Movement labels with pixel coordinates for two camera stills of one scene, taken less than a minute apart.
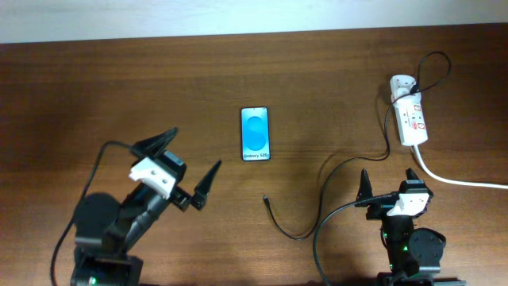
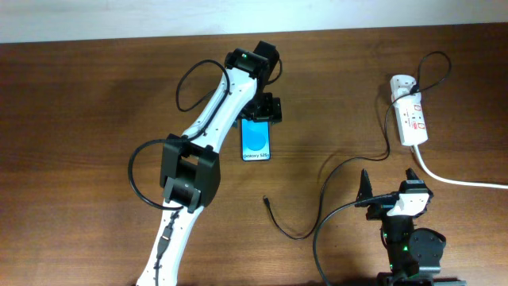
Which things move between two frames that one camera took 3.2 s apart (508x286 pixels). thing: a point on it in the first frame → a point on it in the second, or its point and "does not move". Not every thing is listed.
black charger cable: (385, 156) does not move
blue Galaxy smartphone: (255, 133) does not move
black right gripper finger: (365, 191) does not move
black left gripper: (182, 196) → (272, 109)
